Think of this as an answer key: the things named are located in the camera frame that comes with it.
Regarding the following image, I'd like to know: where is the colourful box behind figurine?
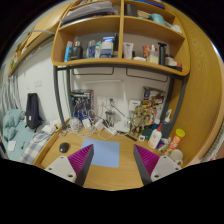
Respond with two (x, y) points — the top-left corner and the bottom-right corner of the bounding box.
(142, 87), (165, 109)

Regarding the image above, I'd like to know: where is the white lotion bottle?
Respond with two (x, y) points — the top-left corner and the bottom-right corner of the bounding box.
(147, 45), (159, 64)

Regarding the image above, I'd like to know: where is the black computer mouse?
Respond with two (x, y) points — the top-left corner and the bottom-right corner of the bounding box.
(59, 142), (70, 153)

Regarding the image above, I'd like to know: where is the blue robot toy box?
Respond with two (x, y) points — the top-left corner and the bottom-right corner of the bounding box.
(71, 89), (94, 121)

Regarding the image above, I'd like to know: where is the wooden wall shelf unit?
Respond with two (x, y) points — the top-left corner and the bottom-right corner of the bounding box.
(51, 0), (190, 77)

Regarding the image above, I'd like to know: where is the white glue bottle red cap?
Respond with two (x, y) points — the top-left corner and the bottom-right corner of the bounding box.
(148, 125), (162, 149)

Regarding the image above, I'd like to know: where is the plaid blue blanket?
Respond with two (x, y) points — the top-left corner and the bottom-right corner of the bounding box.
(20, 133), (50, 164)

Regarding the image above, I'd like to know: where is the stack of papers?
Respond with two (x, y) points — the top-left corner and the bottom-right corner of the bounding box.
(61, 1), (114, 23)

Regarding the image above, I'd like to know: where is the white power adapter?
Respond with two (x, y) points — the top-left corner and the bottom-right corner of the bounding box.
(42, 125), (56, 135)

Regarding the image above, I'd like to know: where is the dark metal flask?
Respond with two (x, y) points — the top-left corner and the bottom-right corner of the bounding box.
(71, 41), (83, 60)

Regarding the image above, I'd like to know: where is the teal pillow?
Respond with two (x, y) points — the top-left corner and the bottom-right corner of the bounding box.
(3, 109), (22, 141)

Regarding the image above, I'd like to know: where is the teal bowl on shelf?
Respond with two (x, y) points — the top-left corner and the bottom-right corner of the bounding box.
(150, 13), (165, 25)

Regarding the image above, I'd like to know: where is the brown figurine toy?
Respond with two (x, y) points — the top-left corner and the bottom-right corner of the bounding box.
(129, 105), (150, 137)

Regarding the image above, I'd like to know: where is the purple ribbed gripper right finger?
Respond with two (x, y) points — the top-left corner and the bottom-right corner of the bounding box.
(133, 144), (159, 185)

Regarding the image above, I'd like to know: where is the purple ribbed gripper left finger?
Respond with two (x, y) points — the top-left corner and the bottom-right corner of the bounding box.
(68, 144), (94, 186)

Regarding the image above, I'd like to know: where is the white ceramic mug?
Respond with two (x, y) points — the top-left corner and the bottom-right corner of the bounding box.
(170, 149), (183, 166)

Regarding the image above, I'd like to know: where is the light blue mouse pad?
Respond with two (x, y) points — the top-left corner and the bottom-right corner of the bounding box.
(82, 139), (120, 168)

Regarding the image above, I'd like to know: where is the black tall pump bottle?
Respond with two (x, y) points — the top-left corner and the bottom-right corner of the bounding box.
(158, 42), (167, 65)

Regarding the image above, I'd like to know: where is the glass jar with metal lid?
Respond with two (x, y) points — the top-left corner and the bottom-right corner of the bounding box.
(105, 111), (115, 127)

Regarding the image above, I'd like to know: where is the blue spray bottle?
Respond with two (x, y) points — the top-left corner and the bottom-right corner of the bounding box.
(161, 109), (172, 138)

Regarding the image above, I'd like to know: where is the blue white carton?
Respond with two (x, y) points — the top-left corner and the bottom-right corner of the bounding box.
(100, 36), (114, 58)

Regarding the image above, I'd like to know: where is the white cream tube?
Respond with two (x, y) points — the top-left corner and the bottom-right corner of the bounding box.
(123, 42), (134, 59)

